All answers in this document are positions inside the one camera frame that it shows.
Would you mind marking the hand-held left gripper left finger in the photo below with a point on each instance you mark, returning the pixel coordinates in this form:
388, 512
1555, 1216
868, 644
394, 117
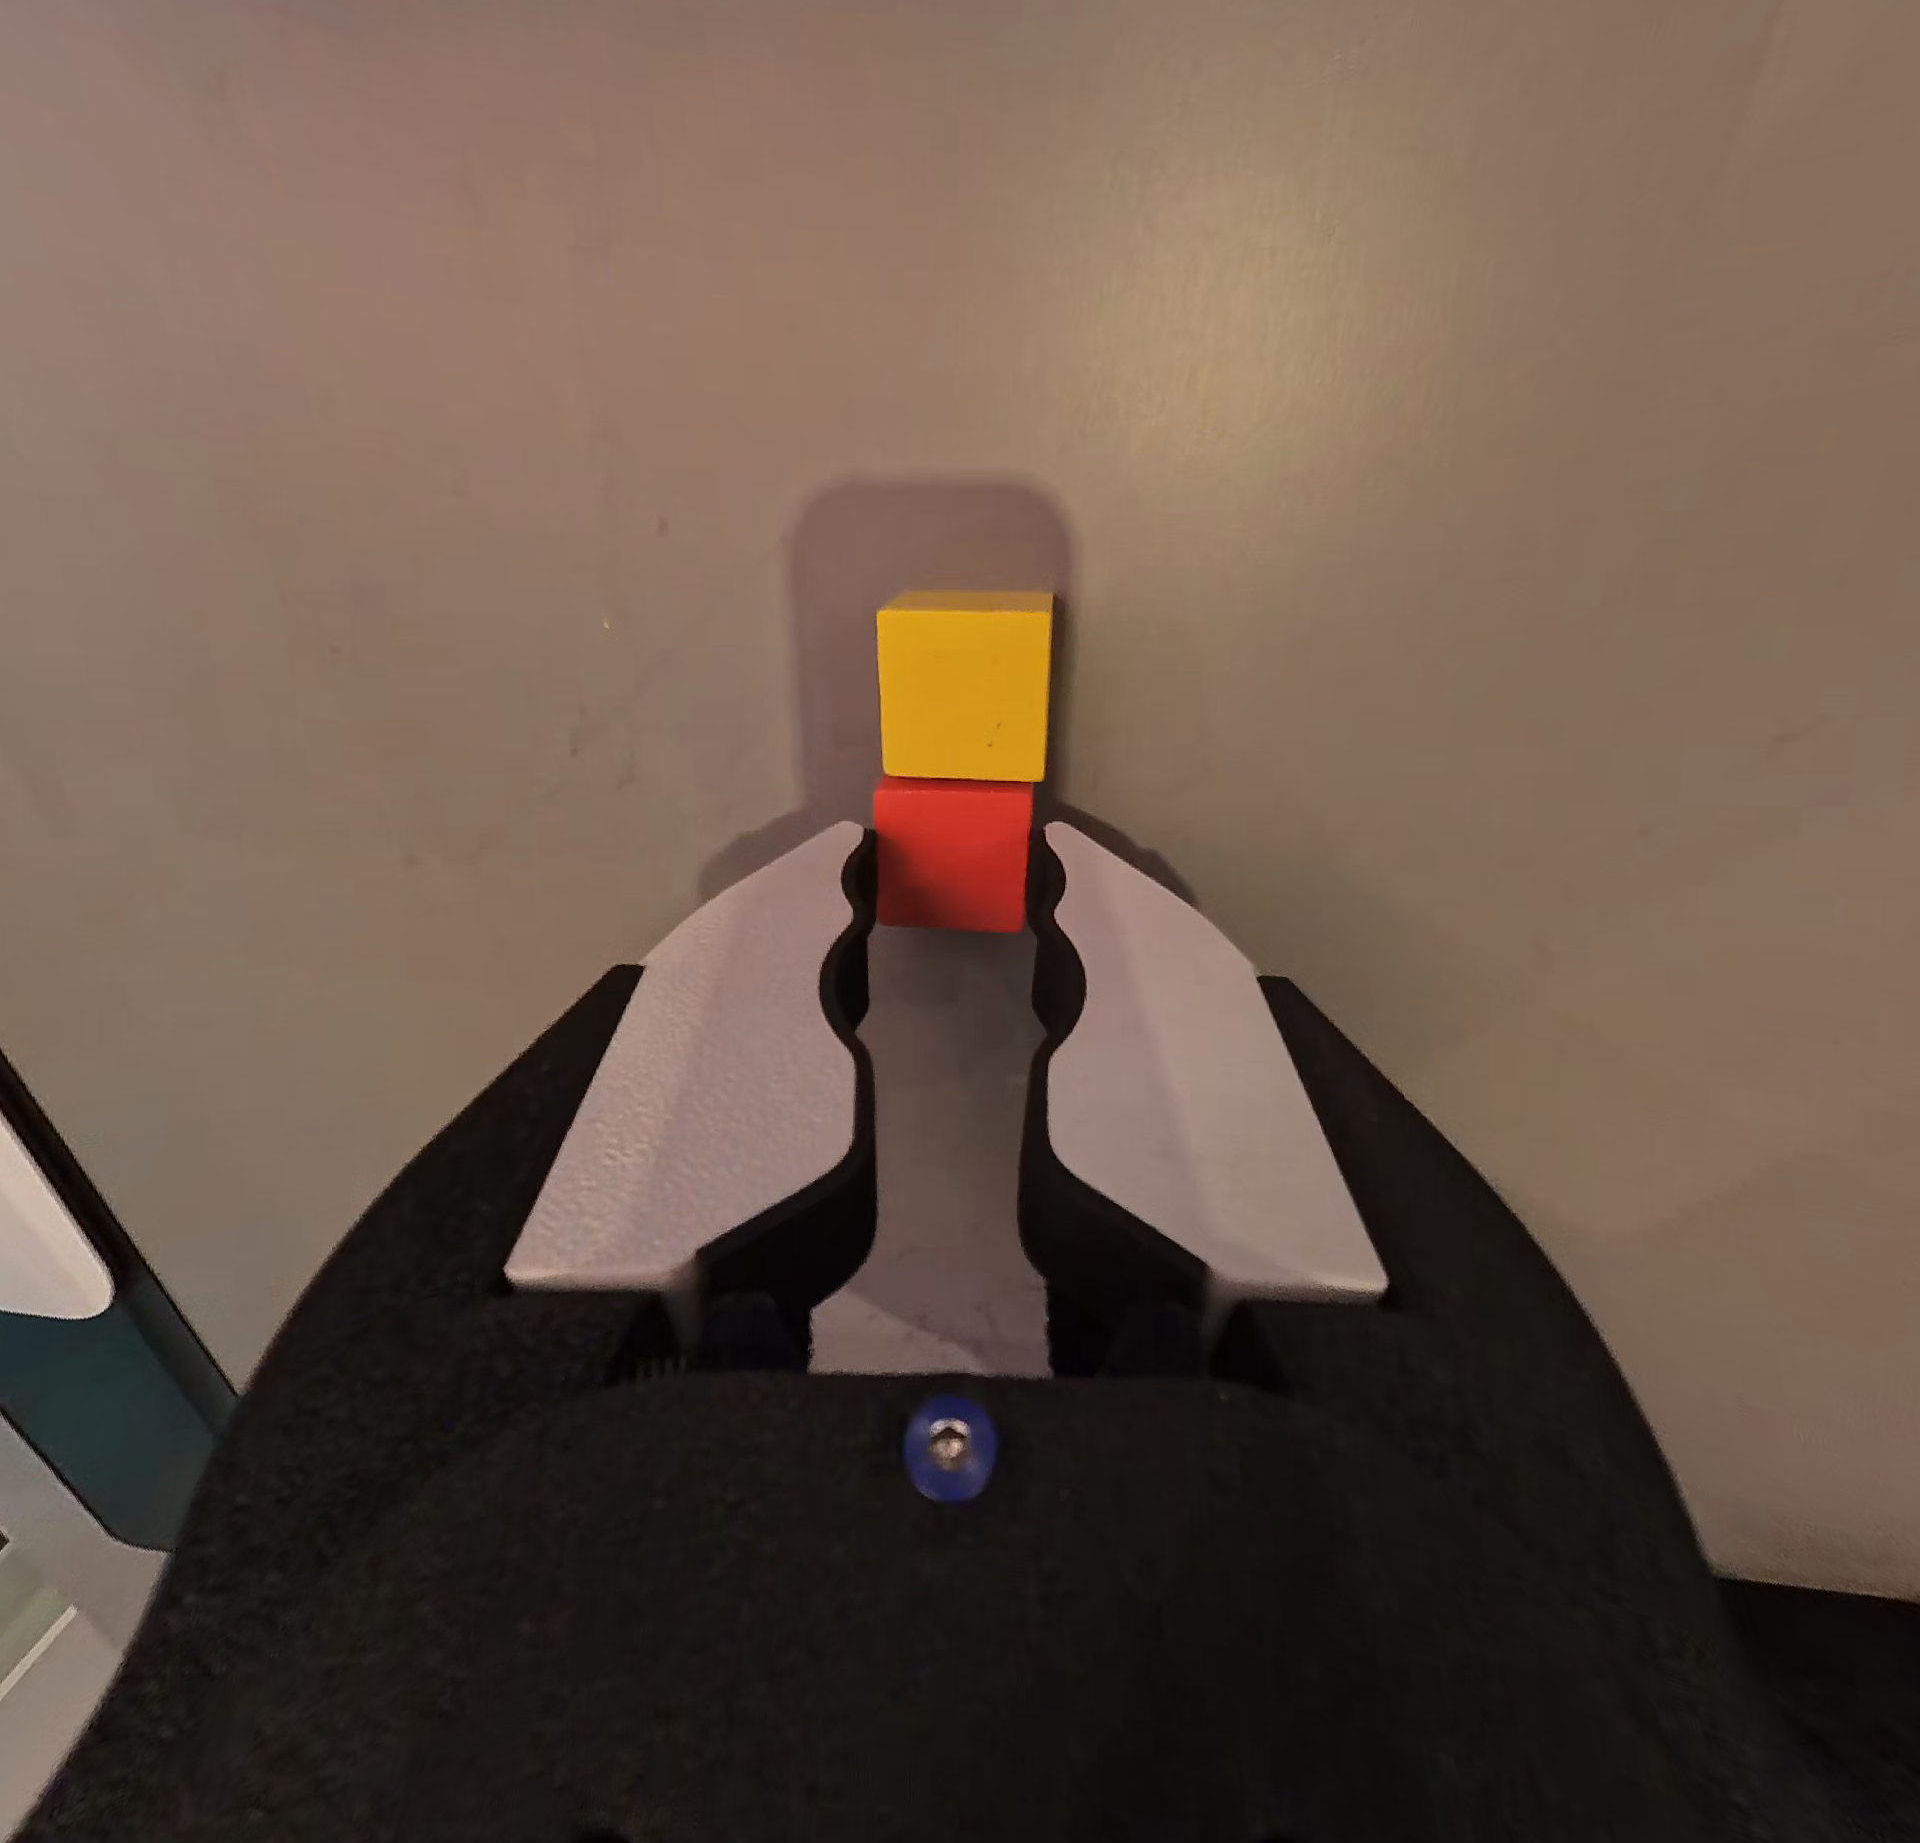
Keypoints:
706, 1108

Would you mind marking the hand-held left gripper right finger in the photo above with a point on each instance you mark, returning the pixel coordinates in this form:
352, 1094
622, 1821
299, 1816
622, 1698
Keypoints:
1201, 1108

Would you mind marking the red wooden cube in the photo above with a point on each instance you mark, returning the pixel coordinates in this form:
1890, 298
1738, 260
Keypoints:
951, 854

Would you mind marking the yellow wooden cube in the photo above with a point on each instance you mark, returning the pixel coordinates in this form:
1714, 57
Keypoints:
960, 688

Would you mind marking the white side table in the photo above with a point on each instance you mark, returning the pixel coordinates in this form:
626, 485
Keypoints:
45, 1589

